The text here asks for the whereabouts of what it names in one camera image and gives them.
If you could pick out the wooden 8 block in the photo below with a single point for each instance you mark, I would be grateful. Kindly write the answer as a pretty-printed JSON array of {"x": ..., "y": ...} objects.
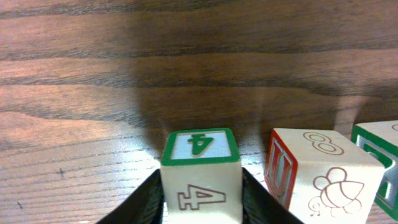
[{"x": 379, "y": 139}]

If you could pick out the yellow-edged wooden block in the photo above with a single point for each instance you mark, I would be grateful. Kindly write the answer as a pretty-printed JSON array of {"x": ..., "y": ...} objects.
[{"x": 202, "y": 177}]

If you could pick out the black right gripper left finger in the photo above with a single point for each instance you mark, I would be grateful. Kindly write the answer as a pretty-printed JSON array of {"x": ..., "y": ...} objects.
[{"x": 144, "y": 206}]

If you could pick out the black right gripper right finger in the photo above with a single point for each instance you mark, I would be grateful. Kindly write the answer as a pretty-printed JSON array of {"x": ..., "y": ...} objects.
[{"x": 260, "y": 207}]

